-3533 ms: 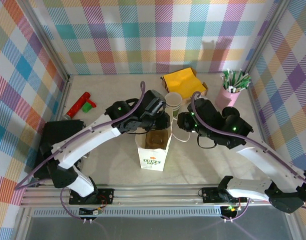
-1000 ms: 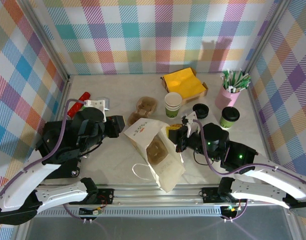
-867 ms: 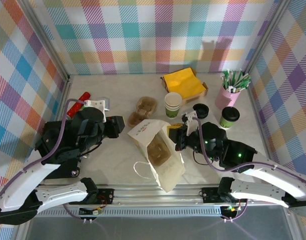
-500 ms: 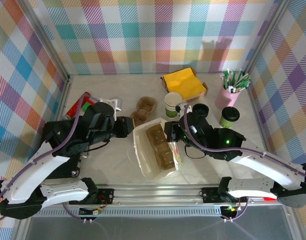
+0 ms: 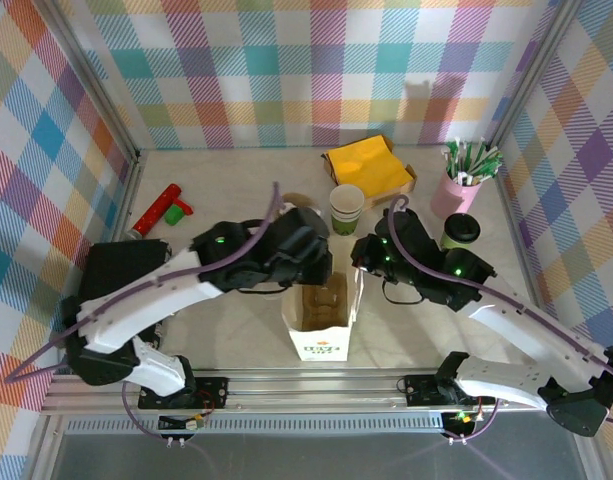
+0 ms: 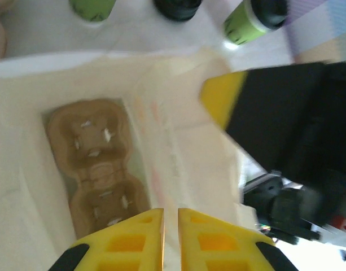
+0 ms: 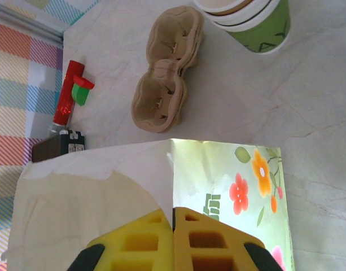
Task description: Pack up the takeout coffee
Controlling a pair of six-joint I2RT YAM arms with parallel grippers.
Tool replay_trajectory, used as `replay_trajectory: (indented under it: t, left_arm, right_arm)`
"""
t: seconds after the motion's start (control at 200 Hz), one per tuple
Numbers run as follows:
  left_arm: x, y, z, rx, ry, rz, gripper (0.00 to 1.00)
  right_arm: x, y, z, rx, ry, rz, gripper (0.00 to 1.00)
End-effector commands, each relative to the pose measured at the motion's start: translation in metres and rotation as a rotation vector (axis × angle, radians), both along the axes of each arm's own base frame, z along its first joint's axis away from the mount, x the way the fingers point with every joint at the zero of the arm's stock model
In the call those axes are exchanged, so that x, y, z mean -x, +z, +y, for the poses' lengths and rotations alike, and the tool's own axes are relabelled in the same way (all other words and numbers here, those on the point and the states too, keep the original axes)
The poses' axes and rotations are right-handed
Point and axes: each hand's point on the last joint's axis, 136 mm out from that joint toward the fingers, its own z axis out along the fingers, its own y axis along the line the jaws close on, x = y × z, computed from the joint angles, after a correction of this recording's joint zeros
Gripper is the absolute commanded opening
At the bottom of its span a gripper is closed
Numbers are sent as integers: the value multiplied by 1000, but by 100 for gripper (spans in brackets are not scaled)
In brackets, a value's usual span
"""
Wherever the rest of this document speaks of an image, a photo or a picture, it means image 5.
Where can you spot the white paper takeout bag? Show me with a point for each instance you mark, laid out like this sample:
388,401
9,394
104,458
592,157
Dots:
321,345

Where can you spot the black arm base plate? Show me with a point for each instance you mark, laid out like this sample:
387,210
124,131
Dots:
421,390
213,392

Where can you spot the green toy block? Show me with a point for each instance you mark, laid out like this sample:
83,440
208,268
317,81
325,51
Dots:
174,216

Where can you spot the red toy block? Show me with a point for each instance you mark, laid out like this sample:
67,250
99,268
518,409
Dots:
185,206

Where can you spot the red star-print tube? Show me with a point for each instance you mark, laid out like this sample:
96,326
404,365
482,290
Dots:
158,207

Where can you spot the stack of paper cups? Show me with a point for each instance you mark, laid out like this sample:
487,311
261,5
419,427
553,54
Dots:
347,202

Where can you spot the black flat box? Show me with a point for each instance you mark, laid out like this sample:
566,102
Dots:
116,265

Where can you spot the yellow napkin stack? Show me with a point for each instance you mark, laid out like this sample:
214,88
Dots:
368,165

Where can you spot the pink straw holder cup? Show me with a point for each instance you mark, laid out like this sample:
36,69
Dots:
453,197

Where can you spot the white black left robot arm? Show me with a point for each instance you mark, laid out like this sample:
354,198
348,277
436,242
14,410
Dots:
151,305

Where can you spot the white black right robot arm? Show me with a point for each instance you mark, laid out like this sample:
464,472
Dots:
536,345

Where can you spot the green white wrapped straw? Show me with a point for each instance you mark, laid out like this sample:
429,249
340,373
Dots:
473,177
463,156
479,154
451,157
491,161

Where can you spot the black plastic cup lid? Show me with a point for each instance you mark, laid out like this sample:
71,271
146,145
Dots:
463,230

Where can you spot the aluminium frame post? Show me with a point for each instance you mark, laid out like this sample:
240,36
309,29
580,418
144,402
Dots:
91,85
531,75

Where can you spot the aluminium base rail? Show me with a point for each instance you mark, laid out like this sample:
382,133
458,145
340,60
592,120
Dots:
311,390

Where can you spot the small circuit board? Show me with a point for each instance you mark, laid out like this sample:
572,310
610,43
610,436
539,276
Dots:
183,424
463,419

